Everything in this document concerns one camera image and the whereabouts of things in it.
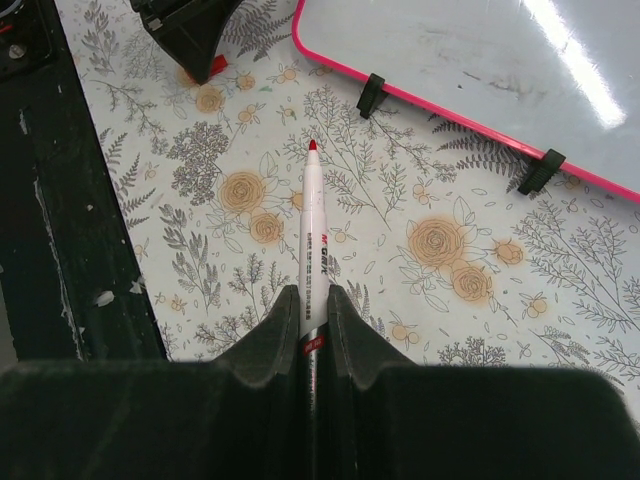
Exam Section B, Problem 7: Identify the white red whiteboard marker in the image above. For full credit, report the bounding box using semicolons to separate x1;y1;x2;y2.
298;140;329;479

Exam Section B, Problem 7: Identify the red marker cap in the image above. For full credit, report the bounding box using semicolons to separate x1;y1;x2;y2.
210;55;228;76

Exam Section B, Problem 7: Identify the pink framed whiteboard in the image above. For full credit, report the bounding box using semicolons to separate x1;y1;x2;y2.
292;1;639;200

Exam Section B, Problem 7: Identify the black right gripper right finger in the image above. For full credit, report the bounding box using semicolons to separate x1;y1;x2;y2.
328;286;639;479

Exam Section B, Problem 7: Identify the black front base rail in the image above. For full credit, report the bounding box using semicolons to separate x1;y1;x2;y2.
1;1;165;360

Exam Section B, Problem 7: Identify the floral patterned table mat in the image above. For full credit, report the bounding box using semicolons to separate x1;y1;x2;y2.
58;1;639;394

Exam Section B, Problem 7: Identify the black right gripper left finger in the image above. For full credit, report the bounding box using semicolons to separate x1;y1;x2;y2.
1;286;304;479

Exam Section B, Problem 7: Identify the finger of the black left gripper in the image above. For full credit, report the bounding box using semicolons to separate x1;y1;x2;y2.
130;0;242;85

